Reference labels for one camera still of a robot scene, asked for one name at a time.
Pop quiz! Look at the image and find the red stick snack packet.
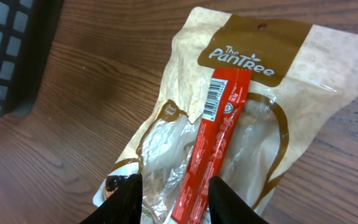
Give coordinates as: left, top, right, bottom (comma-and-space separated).
167, 68, 252, 224

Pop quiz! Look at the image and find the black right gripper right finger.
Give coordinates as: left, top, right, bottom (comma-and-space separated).
208, 176, 268, 224

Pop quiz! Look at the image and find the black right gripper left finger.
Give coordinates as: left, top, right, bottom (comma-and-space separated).
80, 174, 142, 224

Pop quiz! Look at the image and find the grey plastic mesh basket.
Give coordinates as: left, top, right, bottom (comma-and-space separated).
0, 0, 64, 118

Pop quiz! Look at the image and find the beige snack pouch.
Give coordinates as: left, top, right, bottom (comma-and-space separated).
93, 7, 358, 223

